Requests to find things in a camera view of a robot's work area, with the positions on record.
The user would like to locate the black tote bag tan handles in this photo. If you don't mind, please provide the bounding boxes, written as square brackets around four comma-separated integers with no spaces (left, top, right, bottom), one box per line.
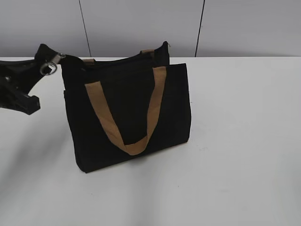
[61,42,191,173]

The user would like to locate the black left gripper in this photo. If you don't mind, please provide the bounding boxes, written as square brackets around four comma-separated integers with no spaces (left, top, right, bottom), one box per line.
[0,43,86,115]

